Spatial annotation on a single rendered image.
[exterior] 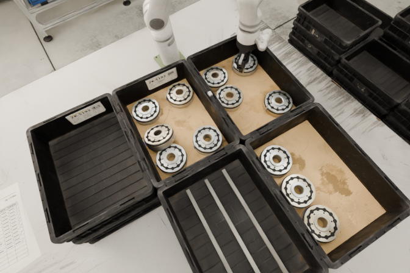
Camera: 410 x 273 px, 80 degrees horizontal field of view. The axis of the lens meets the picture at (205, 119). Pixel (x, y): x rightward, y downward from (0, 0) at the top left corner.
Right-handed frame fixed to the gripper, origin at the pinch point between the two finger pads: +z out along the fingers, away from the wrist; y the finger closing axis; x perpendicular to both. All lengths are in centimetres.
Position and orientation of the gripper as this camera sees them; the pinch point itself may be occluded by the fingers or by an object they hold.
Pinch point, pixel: (243, 64)
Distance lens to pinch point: 101.5
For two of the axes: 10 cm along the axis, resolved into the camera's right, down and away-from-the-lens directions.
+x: 9.2, 3.2, -2.2
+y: -3.9, 8.3, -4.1
